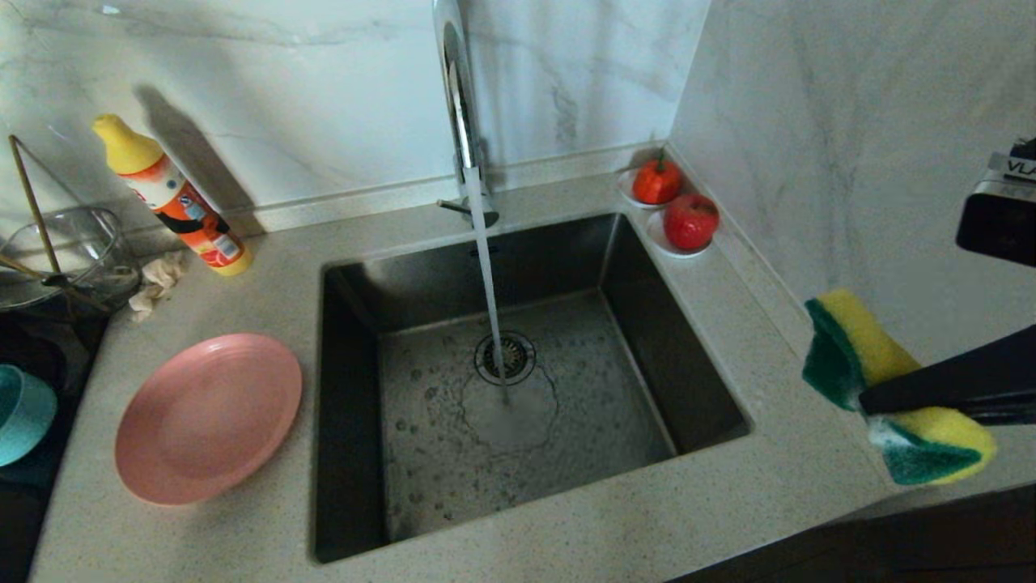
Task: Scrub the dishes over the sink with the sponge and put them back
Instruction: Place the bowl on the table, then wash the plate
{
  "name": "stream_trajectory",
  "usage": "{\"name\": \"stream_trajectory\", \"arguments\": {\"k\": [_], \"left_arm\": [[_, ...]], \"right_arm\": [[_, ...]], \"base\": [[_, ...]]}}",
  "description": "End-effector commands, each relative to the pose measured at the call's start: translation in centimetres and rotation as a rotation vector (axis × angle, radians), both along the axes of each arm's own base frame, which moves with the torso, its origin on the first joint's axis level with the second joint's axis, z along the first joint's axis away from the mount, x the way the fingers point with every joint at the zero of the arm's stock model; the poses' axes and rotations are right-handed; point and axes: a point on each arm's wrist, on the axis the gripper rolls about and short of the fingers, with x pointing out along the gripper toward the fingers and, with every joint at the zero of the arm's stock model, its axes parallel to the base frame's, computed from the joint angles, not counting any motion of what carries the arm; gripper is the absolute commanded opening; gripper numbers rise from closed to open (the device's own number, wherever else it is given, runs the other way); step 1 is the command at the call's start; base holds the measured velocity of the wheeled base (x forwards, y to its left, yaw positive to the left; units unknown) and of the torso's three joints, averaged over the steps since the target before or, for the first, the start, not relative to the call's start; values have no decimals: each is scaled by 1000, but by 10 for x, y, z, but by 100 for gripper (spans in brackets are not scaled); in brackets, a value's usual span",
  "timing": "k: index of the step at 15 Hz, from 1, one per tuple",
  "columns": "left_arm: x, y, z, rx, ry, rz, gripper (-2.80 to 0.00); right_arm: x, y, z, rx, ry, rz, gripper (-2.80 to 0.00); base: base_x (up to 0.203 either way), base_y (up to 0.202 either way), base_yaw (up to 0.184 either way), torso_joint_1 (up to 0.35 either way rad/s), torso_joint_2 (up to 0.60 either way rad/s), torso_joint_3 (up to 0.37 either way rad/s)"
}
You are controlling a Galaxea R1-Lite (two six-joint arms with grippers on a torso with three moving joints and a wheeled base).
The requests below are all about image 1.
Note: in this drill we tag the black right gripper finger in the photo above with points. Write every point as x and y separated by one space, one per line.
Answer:
955 380
1008 415

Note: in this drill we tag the yellow sponge green backing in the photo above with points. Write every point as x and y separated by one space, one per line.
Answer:
858 340

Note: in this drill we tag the chrome kitchen faucet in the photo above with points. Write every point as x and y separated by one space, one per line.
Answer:
461 105

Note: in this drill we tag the pink plate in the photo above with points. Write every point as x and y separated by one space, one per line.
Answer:
206 421

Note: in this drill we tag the orange detergent bottle yellow cap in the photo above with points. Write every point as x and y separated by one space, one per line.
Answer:
178 202

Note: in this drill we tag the teal bowl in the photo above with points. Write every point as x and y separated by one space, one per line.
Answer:
24 413

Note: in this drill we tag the stainless steel sink basin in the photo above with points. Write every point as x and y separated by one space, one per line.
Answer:
615 429

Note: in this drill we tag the red apple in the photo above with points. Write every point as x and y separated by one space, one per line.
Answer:
691 222

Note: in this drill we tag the small white dish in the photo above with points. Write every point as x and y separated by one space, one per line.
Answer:
658 241
626 191

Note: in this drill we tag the red tomato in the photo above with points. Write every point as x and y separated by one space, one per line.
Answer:
657 183

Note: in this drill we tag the round metal drain strainer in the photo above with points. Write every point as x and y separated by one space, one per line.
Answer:
522 360

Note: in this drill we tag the running water stream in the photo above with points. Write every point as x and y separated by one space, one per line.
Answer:
488 283

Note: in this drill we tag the crumpled beige tissue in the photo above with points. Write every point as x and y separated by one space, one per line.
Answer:
160 279

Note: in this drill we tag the clear glass jug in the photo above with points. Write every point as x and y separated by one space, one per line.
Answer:
93 243

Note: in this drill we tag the black stove cooktop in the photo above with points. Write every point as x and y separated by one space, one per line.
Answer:
20 526

